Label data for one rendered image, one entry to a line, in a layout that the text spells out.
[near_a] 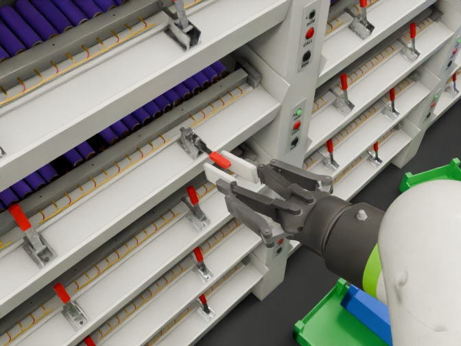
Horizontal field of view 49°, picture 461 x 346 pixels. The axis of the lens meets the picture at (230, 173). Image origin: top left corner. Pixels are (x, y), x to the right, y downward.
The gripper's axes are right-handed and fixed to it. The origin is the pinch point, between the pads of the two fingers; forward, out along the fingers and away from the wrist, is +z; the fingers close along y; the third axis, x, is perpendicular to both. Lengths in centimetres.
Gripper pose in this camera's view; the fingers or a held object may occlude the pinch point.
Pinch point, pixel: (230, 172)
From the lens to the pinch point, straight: 74.1
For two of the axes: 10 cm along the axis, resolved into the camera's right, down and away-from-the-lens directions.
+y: 7.1, -5.4, 4.5
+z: -6.8, -3.7, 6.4
